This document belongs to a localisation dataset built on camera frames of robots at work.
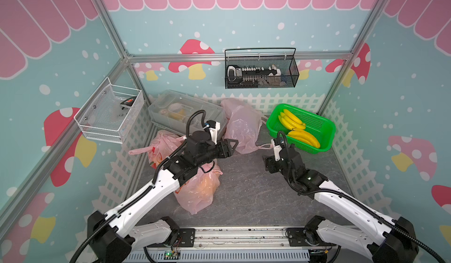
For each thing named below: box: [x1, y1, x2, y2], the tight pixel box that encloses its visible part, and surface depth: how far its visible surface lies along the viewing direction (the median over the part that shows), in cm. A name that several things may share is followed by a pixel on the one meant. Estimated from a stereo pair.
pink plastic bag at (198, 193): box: [174, 159, 224, 215], surface depth 80 cm
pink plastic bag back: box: [220, 98, 274, 155], surface depth 97 cm
